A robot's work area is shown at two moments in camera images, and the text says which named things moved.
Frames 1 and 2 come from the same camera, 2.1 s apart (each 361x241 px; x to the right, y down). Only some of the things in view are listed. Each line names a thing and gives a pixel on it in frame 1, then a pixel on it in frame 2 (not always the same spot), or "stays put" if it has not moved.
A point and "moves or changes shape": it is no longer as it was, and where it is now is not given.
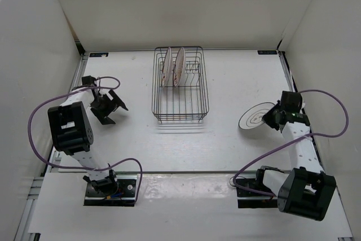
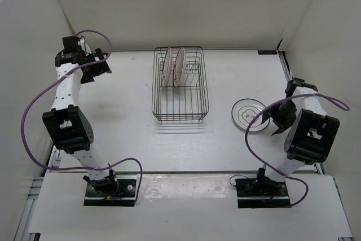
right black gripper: (267, 118) stays put
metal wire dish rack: (179, 92) stays put
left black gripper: (102, 115) -> (100, 68)
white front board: (202, 204) stays put
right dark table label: (267, 52) stays put
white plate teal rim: (252, 117) moves or changes shape
